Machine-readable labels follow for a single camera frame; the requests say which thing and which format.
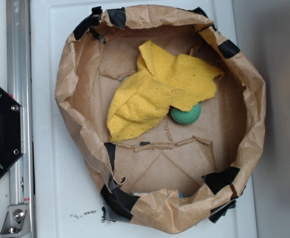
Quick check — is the brown paper bag bin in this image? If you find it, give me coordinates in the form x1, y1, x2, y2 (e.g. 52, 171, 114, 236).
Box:
55, 5, 266, 234

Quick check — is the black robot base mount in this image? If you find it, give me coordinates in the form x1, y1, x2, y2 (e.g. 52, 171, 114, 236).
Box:
0, 87, 23, 179

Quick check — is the aluminium extrusion rail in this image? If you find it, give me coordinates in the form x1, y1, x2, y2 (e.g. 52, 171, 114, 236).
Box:
6, 0, 36, 238

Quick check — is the yellow terry cloth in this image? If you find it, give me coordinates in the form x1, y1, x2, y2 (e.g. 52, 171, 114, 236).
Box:
107, 40, 225, 142

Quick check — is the white plastic tray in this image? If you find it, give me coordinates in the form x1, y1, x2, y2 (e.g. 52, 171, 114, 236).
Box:
30, 0, 258, 238

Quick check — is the green dimpled ball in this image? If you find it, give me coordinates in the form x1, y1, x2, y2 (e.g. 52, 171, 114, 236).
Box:
170, 103, 201, 125

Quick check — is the metal corner bracket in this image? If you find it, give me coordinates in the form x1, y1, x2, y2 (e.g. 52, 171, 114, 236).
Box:
0, 204, 31, 238

